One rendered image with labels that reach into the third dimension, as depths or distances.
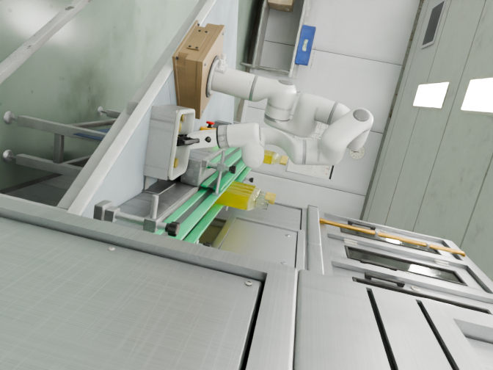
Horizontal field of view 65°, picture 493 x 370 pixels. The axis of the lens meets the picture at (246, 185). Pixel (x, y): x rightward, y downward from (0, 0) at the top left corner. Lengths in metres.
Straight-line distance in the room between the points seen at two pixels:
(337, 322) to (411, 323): 0.09
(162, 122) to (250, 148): 0.29
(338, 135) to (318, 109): 0.18
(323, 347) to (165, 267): 0.21
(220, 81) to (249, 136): 0.29
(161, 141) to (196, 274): 0.78
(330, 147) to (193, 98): 0.51
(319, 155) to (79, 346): 1.03
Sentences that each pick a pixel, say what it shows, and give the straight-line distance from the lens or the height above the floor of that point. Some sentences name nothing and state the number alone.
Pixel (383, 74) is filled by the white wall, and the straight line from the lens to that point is 7.44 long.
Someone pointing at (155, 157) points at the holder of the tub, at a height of 0.78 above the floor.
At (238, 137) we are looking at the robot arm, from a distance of 1.23.
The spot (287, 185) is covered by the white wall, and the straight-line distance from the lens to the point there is 7.51.
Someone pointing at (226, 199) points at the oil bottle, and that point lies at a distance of 1.53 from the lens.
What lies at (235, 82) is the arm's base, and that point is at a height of 0.94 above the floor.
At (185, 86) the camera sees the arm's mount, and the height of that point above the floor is 0.79.
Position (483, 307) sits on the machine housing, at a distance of 1.72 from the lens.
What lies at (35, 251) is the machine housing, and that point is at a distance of 0.53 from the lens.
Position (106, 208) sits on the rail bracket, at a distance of 0.82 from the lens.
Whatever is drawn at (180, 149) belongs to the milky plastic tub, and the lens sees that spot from 1.38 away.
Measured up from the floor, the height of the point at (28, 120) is 0.11.
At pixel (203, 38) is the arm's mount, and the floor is 0.81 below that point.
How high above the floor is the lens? 1.20
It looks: 6 degrees down
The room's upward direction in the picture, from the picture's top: 103 degrees clockwise
